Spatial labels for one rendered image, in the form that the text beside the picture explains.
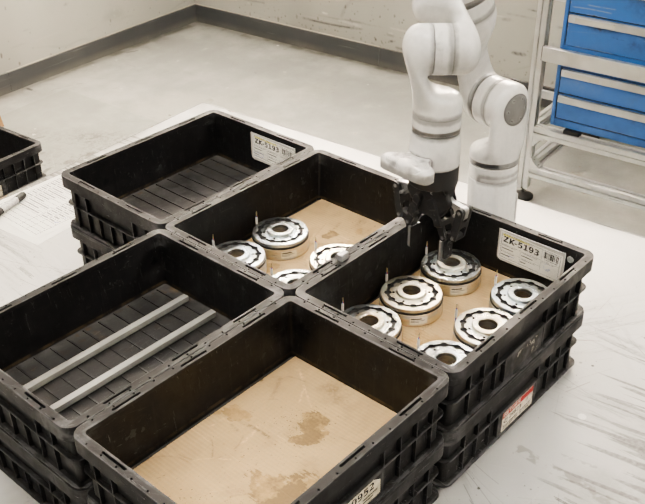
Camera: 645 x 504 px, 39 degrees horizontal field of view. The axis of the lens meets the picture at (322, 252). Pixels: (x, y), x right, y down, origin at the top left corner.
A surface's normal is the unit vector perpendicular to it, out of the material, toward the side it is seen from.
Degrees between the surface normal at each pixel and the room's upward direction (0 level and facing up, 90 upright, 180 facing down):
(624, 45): 90
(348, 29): 90
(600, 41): 90
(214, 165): 0
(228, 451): 0
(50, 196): 0
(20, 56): 90
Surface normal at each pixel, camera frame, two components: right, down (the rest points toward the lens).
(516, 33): -0.59, 0.44
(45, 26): 0.80, 0.31
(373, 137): -0.01, -0.85
